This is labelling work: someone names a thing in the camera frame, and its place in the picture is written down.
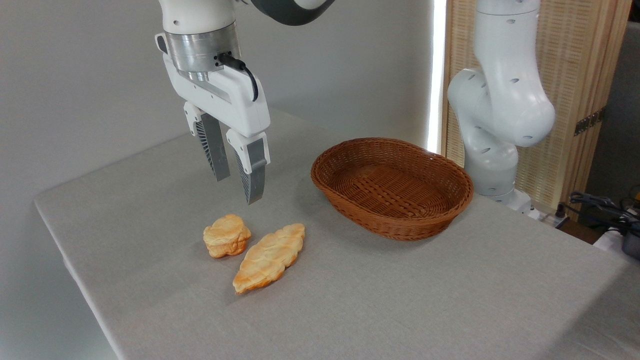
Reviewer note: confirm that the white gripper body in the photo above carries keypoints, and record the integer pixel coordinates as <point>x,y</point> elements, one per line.
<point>240,107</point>

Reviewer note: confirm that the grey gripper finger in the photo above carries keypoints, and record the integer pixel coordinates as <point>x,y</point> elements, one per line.
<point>254,170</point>
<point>215,150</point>

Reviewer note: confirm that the small round puff bread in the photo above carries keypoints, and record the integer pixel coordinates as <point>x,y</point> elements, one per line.
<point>226,236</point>

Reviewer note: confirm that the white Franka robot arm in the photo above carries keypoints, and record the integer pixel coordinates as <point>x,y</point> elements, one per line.
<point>500,100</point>

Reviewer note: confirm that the long leaf-shaped bread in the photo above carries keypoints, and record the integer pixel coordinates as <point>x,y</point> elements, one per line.
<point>269,257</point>

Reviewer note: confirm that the brown wicker oval basket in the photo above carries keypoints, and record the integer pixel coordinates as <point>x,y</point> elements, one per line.
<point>392,192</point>

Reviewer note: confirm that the grey tablecloth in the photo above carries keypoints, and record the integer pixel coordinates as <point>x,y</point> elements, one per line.
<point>400,300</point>

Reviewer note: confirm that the white power strip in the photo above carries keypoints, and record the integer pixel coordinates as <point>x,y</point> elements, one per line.
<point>552,218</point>

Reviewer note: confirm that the dark metal screen hinge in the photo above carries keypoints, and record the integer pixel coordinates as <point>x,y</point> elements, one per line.
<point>589,122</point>

